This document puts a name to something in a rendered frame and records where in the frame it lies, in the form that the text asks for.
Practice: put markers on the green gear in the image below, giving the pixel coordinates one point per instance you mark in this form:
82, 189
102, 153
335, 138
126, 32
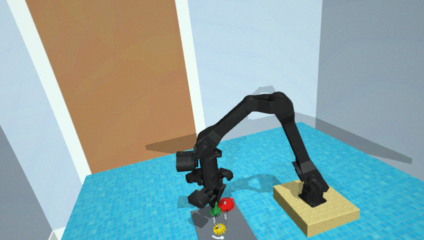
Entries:
216, 210

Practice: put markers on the red gear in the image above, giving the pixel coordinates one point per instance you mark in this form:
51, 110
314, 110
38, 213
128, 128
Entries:
226, 207

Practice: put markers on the yellow gear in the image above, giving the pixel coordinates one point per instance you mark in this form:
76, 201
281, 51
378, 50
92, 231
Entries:
220, 230

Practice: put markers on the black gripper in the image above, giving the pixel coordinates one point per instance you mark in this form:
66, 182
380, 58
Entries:
212, 190

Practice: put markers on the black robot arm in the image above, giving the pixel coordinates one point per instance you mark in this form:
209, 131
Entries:
282, 107

